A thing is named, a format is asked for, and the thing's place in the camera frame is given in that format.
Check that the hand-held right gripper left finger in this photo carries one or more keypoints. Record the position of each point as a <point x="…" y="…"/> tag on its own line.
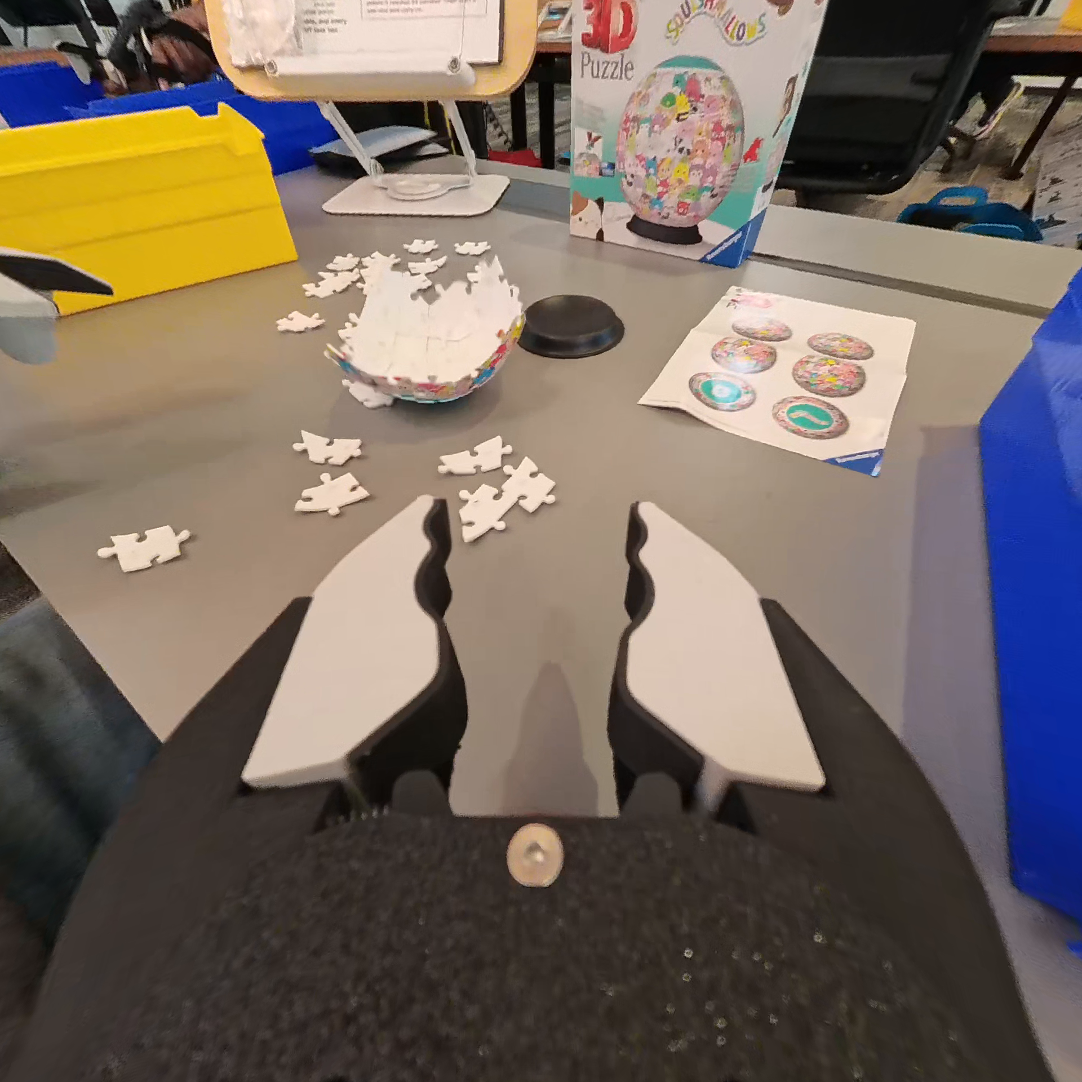
<point x="355" y="676"/>

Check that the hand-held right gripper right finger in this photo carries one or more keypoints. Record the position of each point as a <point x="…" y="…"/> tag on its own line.
<point x="718" y="676"/>

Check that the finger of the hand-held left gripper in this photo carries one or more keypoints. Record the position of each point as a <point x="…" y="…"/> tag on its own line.
<point x="25" y="325"/>
<point x="51" y="275"/>

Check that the white puzzle ball shell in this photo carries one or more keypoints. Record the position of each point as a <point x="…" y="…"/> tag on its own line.
<point x="423" y="338"/>

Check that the heap of white puzzle pieces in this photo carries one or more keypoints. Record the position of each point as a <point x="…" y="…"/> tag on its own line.
<point x="372" y="266"/>

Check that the black round ball stand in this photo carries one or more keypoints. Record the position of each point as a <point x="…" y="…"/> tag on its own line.
<point x="571" y="325"/>

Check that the colourful puzzle ball box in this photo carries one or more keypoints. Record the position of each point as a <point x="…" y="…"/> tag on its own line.
<point x="676" y="127"/>

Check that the yellow plastic bin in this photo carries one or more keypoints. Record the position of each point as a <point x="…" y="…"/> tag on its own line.
<point x="144" y="211"/>

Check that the printed instruction sheet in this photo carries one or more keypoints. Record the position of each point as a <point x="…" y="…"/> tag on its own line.
<point x="786" y="380"/>

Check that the person's blue jeans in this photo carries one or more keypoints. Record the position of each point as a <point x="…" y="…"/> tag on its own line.
<point x="59" y="744"/>

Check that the wooden clipboard with papers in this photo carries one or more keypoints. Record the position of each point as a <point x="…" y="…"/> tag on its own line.
<point x="372" y="76"/>

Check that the blue fabric bag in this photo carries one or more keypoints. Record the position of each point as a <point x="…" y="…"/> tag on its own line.
<point x="972" y="216"/>

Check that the printed paper sheet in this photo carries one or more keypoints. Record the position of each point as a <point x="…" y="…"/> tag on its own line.
<point x="1061" y="186"/>

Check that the black office chair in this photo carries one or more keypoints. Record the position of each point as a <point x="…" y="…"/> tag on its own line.
<point x="879" y="93"/>

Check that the brown table black legs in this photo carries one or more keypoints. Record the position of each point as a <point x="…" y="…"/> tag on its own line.
<point x="1040" y="38"/>

